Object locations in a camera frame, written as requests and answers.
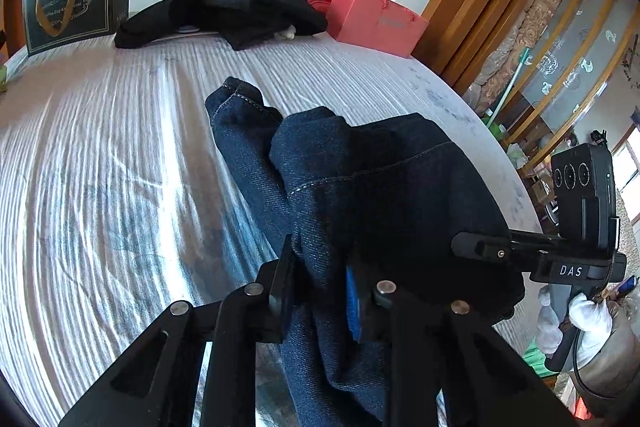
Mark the patterned rolled quilt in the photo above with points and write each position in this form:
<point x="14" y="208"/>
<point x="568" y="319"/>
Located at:
<point x="530" y="22"/>

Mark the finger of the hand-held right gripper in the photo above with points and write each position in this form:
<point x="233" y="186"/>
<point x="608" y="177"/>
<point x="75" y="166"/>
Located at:
<point x="487" y="249"/>

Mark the red paper gift bag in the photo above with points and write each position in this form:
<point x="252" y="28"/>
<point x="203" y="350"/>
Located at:
<point x="375" y="24"/>

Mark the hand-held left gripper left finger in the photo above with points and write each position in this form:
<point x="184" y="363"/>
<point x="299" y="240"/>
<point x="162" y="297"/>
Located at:
<point x="285" y="302"/>

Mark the blue denim jeans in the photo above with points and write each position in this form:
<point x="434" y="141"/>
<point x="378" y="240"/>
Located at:
<point x="375" y="187"/>

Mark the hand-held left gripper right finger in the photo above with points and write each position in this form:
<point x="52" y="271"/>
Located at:
<point x="354" y="307"/>

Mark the dark gift bag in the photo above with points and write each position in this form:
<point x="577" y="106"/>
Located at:
<point x="100" y="7"/>

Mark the wooden glass door cabinet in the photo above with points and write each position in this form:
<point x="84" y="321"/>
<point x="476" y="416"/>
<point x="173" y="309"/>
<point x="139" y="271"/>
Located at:
<point x="575" y="57"/>

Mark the person's right hand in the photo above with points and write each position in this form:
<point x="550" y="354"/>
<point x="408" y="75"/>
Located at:
<point x="592" y="322"/>

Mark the small white object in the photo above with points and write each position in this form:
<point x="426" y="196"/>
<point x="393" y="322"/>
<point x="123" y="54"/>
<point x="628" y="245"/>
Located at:
<point x="288" y="33"/>

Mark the person's right forearm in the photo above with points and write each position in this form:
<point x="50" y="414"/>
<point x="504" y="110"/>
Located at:
<point x="615" y="357"/>

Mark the black garment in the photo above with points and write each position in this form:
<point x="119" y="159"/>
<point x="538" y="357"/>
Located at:
<point x="225" y="12"/>

